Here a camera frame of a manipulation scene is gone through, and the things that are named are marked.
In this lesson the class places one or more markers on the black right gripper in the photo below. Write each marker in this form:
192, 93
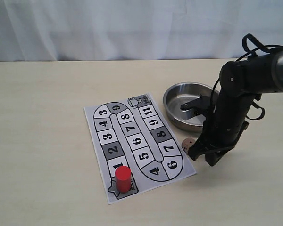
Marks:
220, 135

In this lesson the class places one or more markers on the wooden die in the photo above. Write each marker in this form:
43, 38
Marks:
187, 143

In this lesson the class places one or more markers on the red cylinder game piece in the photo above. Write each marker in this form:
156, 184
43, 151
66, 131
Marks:
123, 179

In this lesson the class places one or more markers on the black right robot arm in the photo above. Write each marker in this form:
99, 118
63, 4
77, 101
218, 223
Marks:
241, 82

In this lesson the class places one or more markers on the round steel bowl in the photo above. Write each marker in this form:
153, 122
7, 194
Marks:
184, 103

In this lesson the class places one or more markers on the printed number game board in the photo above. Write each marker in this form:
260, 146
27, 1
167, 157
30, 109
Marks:
134, 133

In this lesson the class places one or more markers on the white backdrop curtain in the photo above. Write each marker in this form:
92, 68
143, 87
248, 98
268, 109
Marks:
87, 30

